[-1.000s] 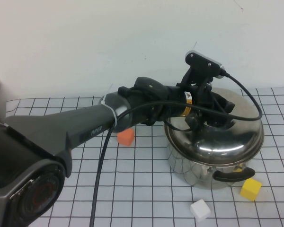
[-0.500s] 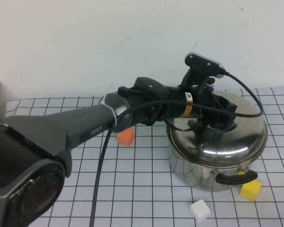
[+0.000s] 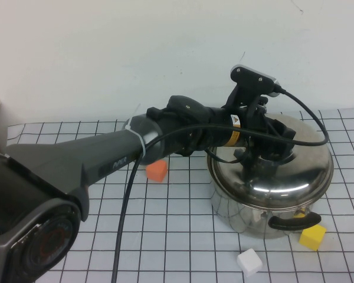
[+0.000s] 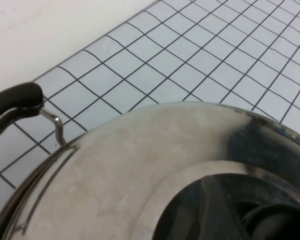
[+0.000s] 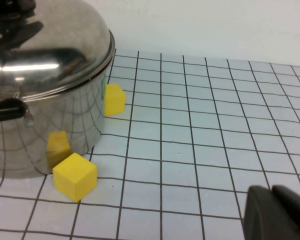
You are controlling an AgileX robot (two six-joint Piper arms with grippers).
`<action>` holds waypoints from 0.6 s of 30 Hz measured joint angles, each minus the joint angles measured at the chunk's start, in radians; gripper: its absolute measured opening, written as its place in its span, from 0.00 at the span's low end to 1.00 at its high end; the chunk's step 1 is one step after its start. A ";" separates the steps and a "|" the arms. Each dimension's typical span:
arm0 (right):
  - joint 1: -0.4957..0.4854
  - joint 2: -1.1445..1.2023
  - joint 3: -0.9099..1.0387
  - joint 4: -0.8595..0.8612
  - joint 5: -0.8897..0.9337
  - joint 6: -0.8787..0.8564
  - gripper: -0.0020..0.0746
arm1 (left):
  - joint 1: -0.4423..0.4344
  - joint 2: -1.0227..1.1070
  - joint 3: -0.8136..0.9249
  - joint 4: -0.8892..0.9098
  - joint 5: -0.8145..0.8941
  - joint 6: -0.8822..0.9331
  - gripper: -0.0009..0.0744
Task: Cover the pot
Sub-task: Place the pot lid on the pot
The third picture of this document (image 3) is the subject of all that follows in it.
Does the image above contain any white foam cube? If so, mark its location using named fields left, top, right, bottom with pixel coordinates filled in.
left=236, top=248, right=263, bottom=278

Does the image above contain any stainless steel pot lid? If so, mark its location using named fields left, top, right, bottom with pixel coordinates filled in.
left=206, top=114, right=334, bottom=209

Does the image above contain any white zip tie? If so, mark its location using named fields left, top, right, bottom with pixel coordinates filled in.
left=126, top=117, right=148, bottom=160

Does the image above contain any orange foam cube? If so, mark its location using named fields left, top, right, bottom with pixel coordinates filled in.
left=146, top=160, right=169, bottom=183

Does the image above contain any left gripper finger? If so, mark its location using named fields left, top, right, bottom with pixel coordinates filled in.
left=259, top=143, right=293, bottom=162
left=271, top=122, right=296, bottom=142

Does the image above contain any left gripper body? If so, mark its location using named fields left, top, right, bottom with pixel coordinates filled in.
left=238, top=107, right=274, bottom=157

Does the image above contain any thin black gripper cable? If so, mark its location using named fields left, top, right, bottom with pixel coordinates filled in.
left=205, top=147, right=248, bottom=163

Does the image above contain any white grid tablecloth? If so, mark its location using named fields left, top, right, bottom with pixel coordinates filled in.
left=5, top=107, right=354, bottom=283

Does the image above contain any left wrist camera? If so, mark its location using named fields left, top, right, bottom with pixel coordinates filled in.
left=224, top=64, right=281, bottom=119

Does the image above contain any yellow foam cube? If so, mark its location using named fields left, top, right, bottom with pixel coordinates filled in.
left=299, top=225, right=327, bottom=252

